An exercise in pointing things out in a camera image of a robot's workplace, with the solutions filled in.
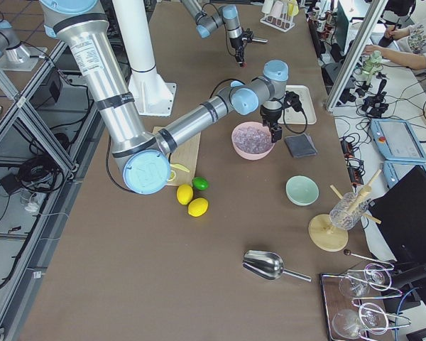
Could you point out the grey folded cloth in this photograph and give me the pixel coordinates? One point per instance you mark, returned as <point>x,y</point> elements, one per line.
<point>300,146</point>

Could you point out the yellow plastic knife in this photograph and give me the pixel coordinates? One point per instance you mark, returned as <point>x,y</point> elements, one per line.
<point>180,167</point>

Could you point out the clear textured glass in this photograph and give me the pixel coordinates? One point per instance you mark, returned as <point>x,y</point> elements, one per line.
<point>344,215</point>

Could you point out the pink bowl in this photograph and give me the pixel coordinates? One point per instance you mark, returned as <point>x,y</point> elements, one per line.
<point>248,156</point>

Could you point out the yellow lemon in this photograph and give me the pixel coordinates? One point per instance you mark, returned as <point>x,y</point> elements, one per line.
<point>184,194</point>
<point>198,207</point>

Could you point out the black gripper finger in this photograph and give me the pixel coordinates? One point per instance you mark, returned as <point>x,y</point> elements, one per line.
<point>239,56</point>
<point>276,133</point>

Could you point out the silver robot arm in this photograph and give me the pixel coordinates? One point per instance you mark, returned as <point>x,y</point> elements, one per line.
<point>137,110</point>
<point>227,16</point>

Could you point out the person in white shirt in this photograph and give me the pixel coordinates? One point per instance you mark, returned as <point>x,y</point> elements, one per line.
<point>411,42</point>

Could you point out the blue teach pendant near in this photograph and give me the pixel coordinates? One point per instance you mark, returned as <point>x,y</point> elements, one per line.
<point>395,170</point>

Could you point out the aluminium frame post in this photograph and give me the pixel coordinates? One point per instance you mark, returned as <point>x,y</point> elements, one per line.
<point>371,18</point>

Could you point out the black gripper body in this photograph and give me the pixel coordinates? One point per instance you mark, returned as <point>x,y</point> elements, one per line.
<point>236,42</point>
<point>269,116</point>

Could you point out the yellow lemon far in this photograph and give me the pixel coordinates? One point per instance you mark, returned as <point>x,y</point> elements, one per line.
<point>184,194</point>

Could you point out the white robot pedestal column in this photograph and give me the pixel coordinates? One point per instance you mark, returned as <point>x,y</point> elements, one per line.
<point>153,96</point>

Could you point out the wine glass lower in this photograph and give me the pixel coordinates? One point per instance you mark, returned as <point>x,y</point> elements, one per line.
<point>367,321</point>

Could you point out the wooden cup stand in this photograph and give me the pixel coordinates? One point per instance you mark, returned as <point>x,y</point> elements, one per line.
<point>324,234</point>

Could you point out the cream rabbit tray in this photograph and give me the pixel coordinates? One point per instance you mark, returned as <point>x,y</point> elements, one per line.
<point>291,116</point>

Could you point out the wooden cutting board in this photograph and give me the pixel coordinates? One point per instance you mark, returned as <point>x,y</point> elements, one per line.
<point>186,154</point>

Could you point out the pile of ice cubes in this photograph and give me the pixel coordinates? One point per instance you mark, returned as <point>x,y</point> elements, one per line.
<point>251,140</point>

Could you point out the wine glass upper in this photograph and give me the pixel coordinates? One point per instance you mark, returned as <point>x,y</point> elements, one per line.
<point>358,283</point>

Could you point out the green lime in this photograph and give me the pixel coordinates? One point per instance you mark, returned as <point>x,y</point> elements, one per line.
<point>200,183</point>

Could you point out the blue teach pendant far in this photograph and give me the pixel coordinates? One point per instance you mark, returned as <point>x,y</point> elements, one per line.
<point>396,140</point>

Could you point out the white cup rack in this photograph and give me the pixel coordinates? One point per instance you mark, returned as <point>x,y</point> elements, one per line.
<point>279,14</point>

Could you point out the yellow lemon near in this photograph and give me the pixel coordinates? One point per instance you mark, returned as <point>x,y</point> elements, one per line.
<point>198,207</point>

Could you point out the green ceramic bowl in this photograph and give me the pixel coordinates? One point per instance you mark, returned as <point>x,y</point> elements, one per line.
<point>301,190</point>

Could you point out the lemon half slice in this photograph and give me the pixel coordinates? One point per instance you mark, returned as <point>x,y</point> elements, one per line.
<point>172,175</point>

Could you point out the blue teach pendant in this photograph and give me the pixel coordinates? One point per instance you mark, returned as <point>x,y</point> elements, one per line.
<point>396,140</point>
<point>395,170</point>

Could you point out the wire wine glass rack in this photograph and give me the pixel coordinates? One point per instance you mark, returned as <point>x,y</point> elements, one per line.
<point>334,301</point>

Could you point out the steel ice scoop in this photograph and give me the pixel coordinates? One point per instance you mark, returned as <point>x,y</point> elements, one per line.
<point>269,265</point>

